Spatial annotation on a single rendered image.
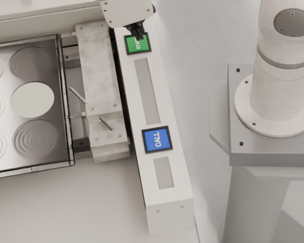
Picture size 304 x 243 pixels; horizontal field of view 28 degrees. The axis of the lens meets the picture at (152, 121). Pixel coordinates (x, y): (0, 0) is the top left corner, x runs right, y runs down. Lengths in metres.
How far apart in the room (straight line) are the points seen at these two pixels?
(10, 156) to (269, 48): 0.58
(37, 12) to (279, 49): 0.61
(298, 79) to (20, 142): 0.60
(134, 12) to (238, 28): 1.48
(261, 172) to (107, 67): 0.44
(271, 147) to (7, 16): 0.69
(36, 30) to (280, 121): 0.63
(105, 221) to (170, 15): 1.60
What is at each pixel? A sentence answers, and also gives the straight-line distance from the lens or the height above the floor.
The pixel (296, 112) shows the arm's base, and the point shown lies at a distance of 1.35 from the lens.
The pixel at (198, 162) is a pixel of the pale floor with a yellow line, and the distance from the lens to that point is 2.30.
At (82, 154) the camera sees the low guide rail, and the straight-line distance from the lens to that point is 1.37.
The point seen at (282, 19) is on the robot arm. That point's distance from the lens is 1.04.
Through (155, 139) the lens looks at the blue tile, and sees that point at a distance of 1.22.
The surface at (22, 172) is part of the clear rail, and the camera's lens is 1.30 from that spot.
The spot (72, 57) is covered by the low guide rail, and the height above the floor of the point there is 0.85.
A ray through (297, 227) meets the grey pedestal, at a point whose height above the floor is 0.22.
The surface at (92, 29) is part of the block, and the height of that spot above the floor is 0.91.
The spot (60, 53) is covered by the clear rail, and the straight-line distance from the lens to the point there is 1.46.
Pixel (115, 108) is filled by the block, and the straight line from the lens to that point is 1.34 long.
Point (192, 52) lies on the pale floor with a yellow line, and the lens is 2.61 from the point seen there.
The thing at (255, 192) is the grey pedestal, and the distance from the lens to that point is 1.61.
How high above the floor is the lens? 2.00
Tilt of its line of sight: 56 degrees down
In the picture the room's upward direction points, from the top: 5 degrees counter-clockwise
